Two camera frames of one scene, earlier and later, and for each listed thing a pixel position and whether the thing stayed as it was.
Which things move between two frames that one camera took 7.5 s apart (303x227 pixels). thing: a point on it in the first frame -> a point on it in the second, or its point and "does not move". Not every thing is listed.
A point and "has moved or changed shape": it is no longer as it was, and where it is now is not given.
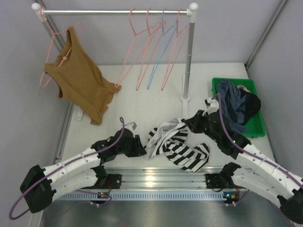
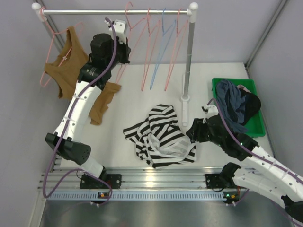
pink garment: [241, 86] does not move
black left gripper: [136, 145] -> [125, 53]
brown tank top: [79, 80] does not move
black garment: [253, 105] does not move
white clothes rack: [191, 13] does not move
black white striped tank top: [169, 138] has moved or changed shape
